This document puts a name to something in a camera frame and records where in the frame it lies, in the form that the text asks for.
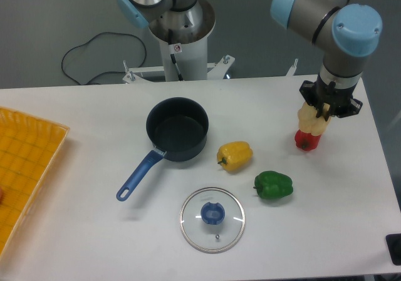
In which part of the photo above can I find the red bell pepper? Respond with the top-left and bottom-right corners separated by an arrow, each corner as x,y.
294,130 -> 321,151

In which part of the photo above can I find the pale bread piece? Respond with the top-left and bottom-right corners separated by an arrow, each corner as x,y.
298,102 -> 331,136

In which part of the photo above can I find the yellow bell pepper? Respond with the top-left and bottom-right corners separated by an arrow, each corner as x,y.
217,141 -> 253,172

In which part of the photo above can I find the green bell pepper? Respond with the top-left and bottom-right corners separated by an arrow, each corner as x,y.
253,171 -> 294,200

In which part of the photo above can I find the black cable on floor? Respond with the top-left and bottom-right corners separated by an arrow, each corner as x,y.
61,32 -> 147,86

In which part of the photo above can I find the black object at table corner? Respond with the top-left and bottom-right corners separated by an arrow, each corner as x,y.
385,233 -> 401,266

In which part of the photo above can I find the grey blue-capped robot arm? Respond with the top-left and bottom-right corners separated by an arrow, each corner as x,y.
117,0 -> 382,119

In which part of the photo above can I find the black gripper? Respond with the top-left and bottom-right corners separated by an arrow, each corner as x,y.
299,79 -> 363,121

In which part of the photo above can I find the dark saucepan with blue handle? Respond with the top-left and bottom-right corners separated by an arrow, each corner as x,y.
116,97 -> 209,202

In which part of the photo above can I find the yellow woven basket tray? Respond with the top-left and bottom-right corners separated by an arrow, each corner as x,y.
1,106 -> 70,253

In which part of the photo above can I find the glass lid with blue knob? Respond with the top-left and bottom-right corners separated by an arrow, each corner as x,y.
179,187 -> 246,254

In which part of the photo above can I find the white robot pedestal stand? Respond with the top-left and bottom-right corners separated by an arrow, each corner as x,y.
122,0 -> 299,84

